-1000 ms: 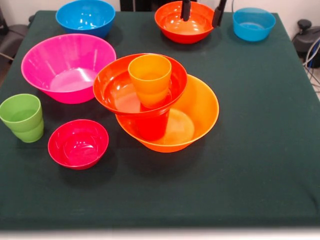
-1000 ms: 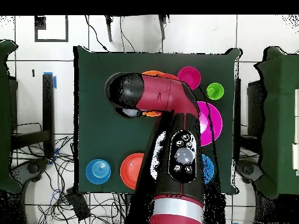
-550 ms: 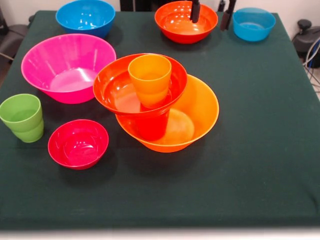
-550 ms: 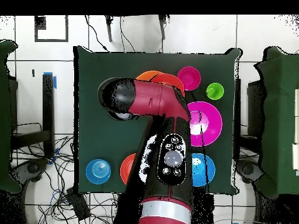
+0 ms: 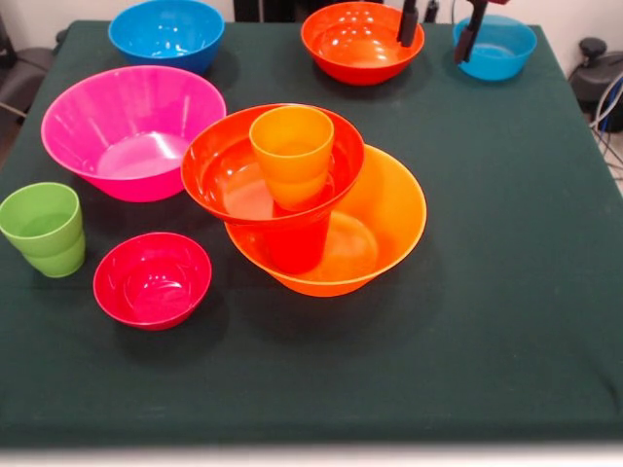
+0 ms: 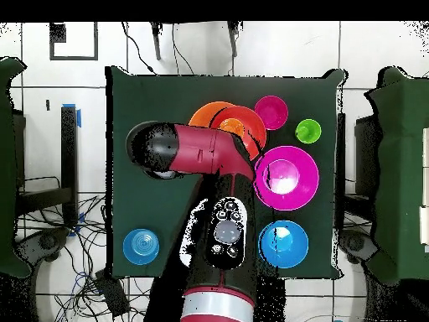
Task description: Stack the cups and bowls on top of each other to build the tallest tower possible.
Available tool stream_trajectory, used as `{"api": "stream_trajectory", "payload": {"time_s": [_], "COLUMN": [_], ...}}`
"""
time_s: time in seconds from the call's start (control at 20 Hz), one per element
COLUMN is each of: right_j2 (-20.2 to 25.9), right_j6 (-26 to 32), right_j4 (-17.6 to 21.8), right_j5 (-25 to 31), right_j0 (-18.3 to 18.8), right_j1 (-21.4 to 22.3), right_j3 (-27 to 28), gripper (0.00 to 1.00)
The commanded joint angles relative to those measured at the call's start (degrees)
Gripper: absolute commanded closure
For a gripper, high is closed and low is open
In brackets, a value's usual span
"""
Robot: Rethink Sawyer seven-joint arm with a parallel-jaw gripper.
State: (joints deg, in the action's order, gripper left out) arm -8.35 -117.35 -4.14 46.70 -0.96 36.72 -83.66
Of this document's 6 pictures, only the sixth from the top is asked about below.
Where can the large pink bowl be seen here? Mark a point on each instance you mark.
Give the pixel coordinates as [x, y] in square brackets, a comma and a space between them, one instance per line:
[301, 181]

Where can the orange plastic cup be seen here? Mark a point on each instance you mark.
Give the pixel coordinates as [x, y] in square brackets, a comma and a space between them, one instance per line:
[233, 126]

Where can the green plastic cup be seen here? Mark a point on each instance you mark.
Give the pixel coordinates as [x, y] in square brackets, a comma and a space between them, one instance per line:
[308, 131]

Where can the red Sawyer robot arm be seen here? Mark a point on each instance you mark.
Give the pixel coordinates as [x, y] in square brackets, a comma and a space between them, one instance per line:
[201, 151]

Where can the green cloth side table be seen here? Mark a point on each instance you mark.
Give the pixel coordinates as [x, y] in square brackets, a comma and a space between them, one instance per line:
[399, 167]
[6, 167]

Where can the large blue bowl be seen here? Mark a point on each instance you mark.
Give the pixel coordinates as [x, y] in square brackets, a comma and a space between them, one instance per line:
[288, 245]

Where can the dark green tablecloth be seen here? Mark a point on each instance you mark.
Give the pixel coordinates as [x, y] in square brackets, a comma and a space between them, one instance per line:
[150, 100]

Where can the black square frame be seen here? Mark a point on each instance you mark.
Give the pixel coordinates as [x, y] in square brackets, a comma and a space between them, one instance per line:
[95, 43]

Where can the black stand with blue tape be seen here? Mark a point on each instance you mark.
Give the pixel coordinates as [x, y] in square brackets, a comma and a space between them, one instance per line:
[68, 151]

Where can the black power brick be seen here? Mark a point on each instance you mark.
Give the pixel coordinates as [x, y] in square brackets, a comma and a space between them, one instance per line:
[112, 295]

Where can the large orange bowl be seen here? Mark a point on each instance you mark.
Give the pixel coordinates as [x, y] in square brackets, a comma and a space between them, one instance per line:
[204, 115]

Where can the red-orange plastic bowl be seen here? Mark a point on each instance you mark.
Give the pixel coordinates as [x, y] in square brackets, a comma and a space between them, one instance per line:
[253, 124]

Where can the black tripod leg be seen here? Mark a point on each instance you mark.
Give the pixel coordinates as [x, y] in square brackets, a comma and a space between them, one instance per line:
[233, 40]
[156, 43]

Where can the small translucent blue bowl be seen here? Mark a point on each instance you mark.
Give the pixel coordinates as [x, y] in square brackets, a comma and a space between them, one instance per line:
[140, 246]

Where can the small crimson bowl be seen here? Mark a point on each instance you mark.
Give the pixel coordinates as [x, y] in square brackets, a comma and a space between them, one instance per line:
[271, 112]

